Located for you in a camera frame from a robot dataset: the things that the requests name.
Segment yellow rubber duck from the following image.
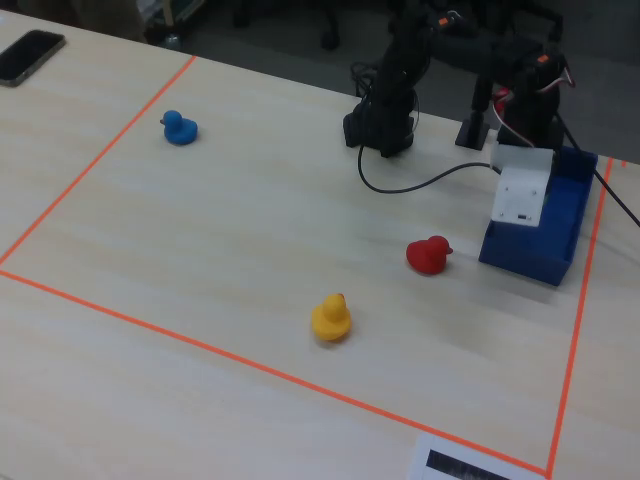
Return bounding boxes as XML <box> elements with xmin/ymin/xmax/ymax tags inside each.
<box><xmin>310</xmin><ymin>292</ymin><xmax>353</xmax><ymax>343</ymax></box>

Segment blue plastic box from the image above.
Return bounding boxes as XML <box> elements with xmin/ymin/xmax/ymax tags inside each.
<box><xmin>477</xmin><ymin>146</ymin><xmax>599</xmax><ymax>287</ymax></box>

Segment orange tape strip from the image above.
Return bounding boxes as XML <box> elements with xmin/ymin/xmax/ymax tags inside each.
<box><xmin>0</xmin><ymin>269</ymin><xmax>550</xmax><ymax>476</ymax></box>
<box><xmin>545</xmin><ymin>156</ymin><xmax>614</xmax><ymax>477</ymax></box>
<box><xmin>0</xmin><ymin>55</ymin><xmax>198</xmax><ymax>266</ymax></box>

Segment white red servo wires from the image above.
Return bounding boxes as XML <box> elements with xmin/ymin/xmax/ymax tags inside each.
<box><xmin>490</xmin><ymin>54</ymin><xmax>576</xmax><ymax>149</ymax></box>

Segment black camera cable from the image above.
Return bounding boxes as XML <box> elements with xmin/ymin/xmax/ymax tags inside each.
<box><xmin>356</xmin><ymin>144</ymin><xmax>496</xmax><ymax>195</ymax></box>

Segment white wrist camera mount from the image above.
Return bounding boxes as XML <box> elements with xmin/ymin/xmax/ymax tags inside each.
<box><xmin>489</xmin><ymin>142</ymin><xmax>557</xmax><ymax>229</ymax></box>

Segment blue rubber duck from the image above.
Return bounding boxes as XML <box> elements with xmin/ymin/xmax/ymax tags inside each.
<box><xmin>159</xmin><ymin>109</ymin><xmax>199</xmax><ymax>147</ymax></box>

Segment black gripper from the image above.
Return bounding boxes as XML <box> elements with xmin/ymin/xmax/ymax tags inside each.
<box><xmin>497</xmin><ymin>47</ymin><xmax>569</xmax><ymax>151</ymax></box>

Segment red rubber duck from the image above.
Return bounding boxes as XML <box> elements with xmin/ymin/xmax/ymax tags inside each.
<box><xmin>405</xmin><ymin>235</ymin><xmax>454</xmax><ymax>276</ymax></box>

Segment black smartphone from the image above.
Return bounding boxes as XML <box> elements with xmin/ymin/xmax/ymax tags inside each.
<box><xmin>0</xmin><ymin>29</ymin><xmax>67</xmax><ymax>89</ymax></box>

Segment black table clamp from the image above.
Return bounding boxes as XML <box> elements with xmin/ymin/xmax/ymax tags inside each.
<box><xmin>454</xmin><ymin>74</ymin><xmax>492</xmax><ymax>150</ymax></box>

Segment white paper label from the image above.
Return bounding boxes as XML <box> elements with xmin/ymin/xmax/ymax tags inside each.
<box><xmin>405</xmin><ymin>432</ymin><xmax>546</xmax><ymax>480</ymax></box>

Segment black power cable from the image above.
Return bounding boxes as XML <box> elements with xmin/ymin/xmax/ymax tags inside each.
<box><xmin>553</xmin><ymin>112</ymin><xmax>640</xmax><ymax>226</ymax></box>

